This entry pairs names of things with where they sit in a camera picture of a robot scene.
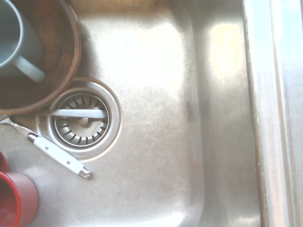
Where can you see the stainless steel double sink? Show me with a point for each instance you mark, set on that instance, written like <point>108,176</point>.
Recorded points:
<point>154,165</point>

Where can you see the round metal drain strainer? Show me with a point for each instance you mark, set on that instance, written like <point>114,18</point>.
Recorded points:
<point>82,127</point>

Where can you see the grey metal utensil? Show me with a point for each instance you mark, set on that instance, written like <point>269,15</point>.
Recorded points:
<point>78,113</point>

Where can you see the brown wooden bowl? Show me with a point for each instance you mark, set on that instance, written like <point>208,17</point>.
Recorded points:
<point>61,47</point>

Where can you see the red plastic cup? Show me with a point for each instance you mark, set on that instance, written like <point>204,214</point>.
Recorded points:
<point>21,194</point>

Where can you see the grey ceramic mug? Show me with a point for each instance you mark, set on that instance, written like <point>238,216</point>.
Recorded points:
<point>14,35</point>

